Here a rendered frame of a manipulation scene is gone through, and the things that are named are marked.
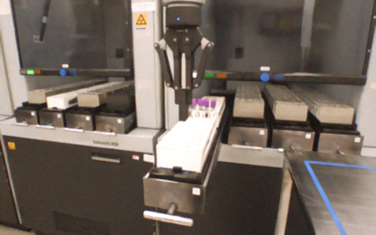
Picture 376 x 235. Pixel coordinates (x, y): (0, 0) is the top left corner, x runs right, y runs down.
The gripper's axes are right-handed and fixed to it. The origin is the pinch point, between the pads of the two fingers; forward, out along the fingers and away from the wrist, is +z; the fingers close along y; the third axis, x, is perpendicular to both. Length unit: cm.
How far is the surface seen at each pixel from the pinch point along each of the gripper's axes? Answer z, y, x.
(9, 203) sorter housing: 71, 111, -32
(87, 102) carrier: 11, 56, -39
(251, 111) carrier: 10.5, -16.4, -39.2
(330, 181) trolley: 13.1, -31.0, 3.1
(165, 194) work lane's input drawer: 17.6, 1.7, 8.4
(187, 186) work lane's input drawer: 15.0, -3.0, 8.4
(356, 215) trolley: 13.1, -31.6, 13.3
